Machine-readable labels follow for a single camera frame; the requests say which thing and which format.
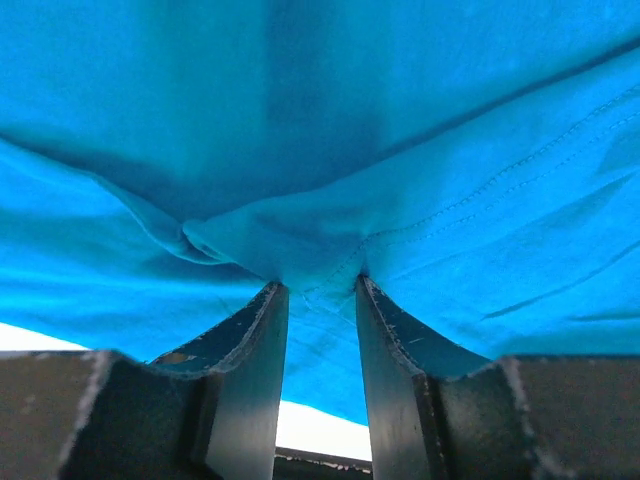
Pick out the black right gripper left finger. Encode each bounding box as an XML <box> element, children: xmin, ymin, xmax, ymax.
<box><xmin>1</xmin><ymin>283</ymin><xmax>289</xmax><ymax>479</ymax></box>

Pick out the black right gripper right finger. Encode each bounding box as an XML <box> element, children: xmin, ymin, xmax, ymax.
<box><xmin>356</xmin><ymin>276</ymin><xmax>639</xmax><ymax>479</ymax></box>

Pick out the teal t shirt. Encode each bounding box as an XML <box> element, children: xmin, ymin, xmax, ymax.
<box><xmin>1</xmin><ymin>1</ymin><xmax>639</xmax><ymax>423</ymax></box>

